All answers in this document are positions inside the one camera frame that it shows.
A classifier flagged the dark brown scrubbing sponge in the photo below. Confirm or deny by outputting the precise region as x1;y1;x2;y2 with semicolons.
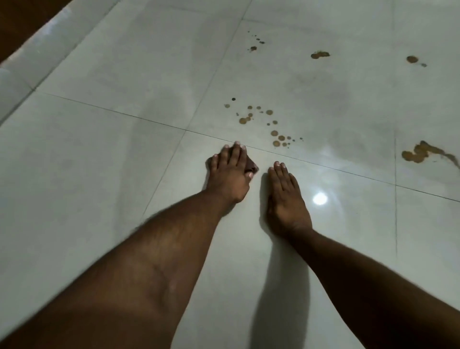
205;155;259;176

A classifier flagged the person's left forearm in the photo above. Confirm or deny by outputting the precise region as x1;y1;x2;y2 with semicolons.
0;189;238;349

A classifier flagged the dark brown wooden panel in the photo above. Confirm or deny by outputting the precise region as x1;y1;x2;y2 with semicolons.
0;0;72;65

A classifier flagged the person's right forearm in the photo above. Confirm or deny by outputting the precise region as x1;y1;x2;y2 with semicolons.
286;226;460;349

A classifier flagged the person's left hand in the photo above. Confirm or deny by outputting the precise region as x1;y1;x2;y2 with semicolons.
205;141;254;206

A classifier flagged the person's right hand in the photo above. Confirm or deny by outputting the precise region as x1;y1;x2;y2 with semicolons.
265;161;314;238

